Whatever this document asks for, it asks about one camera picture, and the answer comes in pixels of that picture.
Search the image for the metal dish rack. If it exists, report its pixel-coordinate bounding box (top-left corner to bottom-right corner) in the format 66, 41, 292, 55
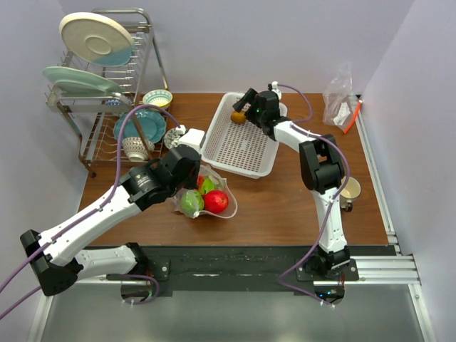
46, 8, 168, 177

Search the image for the cream and teal large plate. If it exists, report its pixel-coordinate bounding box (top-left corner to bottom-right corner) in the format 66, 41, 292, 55
59, 12, 135, 67

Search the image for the clear polka dot zip bag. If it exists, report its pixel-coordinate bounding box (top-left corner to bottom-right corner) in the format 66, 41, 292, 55
170, 165, 238, 219

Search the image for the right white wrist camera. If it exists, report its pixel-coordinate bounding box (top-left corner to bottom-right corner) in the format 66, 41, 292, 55
268, 81, 282, 100

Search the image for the clear bag with orange zipper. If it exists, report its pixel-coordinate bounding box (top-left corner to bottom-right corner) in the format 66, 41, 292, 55
323, 62, 363, 134

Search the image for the white perforated plastic basket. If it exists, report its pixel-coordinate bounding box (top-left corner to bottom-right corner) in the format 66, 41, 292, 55
201, 92, 279, 179

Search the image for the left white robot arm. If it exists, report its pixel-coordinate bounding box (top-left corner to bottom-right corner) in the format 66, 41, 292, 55
20, 145, 201, 296

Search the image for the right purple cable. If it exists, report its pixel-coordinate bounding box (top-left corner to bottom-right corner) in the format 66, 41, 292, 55
277, 83, 348, 299

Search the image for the blue patterned small dish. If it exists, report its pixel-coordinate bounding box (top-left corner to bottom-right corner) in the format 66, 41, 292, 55
104, 98, 133, 106

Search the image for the brown patterned small bowl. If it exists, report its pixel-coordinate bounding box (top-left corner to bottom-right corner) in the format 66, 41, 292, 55
122, 137, 155, 162

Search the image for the green leafy toy fruit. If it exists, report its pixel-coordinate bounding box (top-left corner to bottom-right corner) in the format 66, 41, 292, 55
198, 177, 217, 196

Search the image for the mint green plate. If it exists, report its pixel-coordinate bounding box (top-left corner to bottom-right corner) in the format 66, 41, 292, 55
42, 66, 123, 93

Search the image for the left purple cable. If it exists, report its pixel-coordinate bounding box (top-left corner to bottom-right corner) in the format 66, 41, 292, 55
0, 104, 186, 320

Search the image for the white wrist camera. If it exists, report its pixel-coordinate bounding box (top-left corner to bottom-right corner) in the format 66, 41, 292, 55
177, 128, 206, 153
268, 81, 282, 100

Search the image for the green custard apple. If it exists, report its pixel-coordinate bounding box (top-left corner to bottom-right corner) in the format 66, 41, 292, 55
180, 190, 204, 217

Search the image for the grey leaf patterned bowl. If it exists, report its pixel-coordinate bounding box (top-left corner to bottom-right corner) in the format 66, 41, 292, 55
163, 128, 185, 150

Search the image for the teal yellow patterned bowl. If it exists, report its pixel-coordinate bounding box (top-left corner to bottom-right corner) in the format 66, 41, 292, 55
142, 89, 173, 110

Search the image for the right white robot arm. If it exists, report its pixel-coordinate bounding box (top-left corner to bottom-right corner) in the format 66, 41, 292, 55
233, 88, 350, 280

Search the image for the cream ceramic mug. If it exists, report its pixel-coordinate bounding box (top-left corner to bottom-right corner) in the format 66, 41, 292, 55
340, 177, 361, 212

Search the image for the purple cable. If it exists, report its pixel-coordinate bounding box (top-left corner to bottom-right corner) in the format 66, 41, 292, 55
0, 104, 186, 320
277, 83, 348, 299

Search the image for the brown orange fruit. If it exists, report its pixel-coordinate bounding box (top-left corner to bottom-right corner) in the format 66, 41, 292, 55
230, 111, 247, 124

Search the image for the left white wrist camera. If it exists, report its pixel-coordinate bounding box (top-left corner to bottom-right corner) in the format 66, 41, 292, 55
177, 128, 206, 153

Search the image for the red apple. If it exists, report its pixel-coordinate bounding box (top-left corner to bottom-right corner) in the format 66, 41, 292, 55
203, 190, 229, 214

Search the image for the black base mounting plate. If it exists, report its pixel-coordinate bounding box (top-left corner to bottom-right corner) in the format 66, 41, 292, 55
103, 244, 397, 299

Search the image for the teal scalloped plate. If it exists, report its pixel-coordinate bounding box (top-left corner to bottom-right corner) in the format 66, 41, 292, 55
122, 109, 167, 143

